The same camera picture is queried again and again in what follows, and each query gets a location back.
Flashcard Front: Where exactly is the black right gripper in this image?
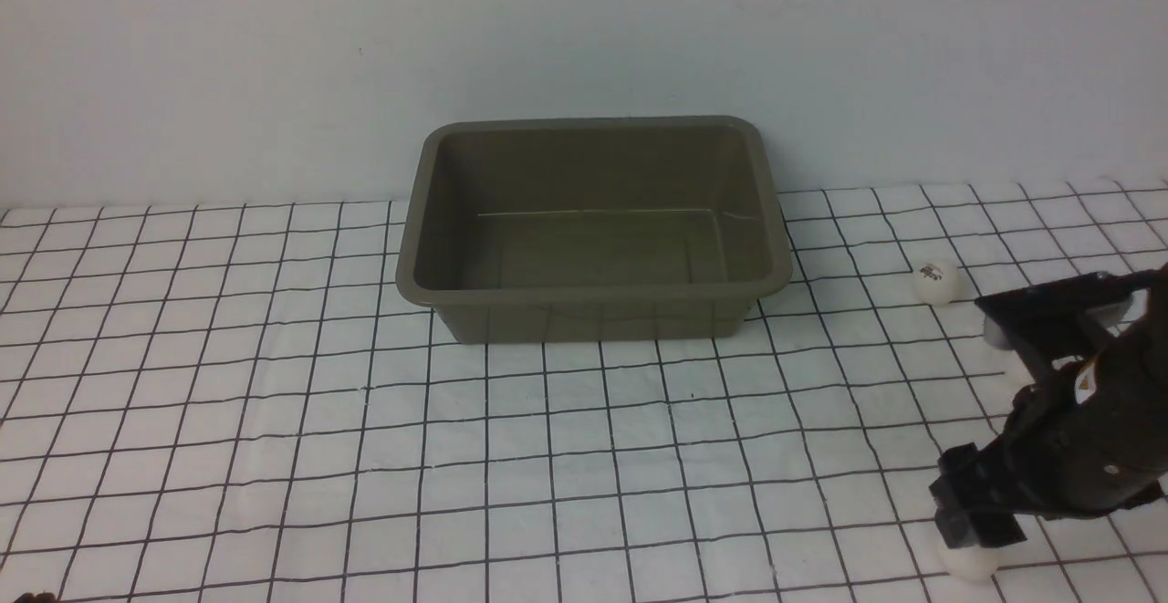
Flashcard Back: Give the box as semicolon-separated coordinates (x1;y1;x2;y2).
929;287;1164;550

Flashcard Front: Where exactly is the white ping-pong ball front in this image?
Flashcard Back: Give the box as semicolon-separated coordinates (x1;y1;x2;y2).
937;541;1001;583

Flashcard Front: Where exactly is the dark object bottom left corner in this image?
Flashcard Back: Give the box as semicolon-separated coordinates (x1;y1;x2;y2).
13;592;58;603

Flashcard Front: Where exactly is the white checkered tablecloth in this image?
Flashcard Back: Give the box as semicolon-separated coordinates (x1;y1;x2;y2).
1;180;1164;602

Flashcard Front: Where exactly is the white ping-pong ball with logo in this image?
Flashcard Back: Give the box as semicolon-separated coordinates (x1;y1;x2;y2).
911;259;962;307

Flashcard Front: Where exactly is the olive green plastic bin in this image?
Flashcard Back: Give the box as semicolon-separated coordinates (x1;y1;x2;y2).
395;116;793;344

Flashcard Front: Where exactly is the white ping-pong ball pair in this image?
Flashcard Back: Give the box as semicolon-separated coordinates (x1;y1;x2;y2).
982;317;1013;352

